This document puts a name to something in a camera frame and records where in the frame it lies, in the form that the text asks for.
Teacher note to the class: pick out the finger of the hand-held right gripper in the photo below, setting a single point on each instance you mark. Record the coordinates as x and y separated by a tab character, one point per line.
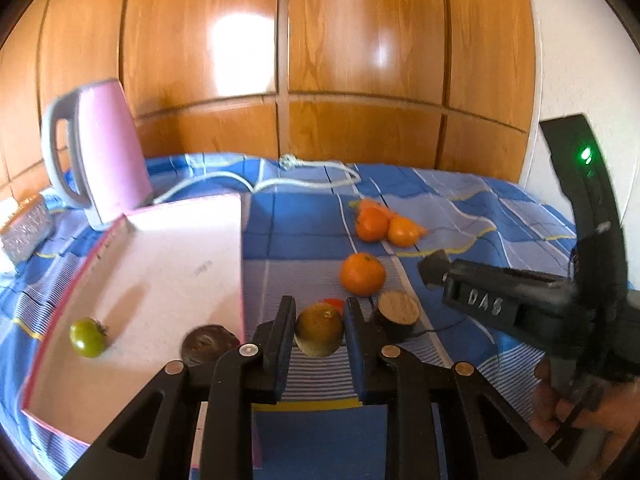
434	270

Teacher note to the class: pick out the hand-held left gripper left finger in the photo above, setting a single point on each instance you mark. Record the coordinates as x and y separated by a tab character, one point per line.
282	345

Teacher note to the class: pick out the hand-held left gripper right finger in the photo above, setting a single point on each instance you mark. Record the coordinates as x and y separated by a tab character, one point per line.
357	360

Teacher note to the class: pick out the green brown round fruit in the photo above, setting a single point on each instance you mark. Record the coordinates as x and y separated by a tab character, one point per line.
320	332

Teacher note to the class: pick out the red orange tomato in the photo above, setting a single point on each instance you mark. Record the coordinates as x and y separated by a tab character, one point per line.
334	303

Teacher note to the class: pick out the large orange mandarin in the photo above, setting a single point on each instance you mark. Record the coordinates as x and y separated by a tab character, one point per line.
363	275

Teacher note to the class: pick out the orange carrot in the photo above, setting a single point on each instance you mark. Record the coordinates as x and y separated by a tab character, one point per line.
372	204

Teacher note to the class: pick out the pink cardboard box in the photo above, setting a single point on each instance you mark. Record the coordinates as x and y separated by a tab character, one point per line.
175	260

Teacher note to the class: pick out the person's right hand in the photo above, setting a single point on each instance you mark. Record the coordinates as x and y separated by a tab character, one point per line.
542	390

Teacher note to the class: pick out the small orange mandarin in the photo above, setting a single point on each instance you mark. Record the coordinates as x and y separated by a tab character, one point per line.
402	232
371	225

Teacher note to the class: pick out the blue plaid bedsheet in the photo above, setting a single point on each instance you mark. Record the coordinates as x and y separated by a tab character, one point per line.
300	230

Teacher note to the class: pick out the green tomato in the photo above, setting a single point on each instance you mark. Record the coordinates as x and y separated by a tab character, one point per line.
87	338

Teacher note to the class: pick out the wooden wardrobe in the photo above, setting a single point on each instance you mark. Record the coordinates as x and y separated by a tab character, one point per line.
350	60

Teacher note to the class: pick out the pink electric kettle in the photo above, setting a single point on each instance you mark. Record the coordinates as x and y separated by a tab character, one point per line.
110	160

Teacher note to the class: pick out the silver patterned box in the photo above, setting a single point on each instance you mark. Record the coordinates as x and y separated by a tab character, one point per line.
27	232

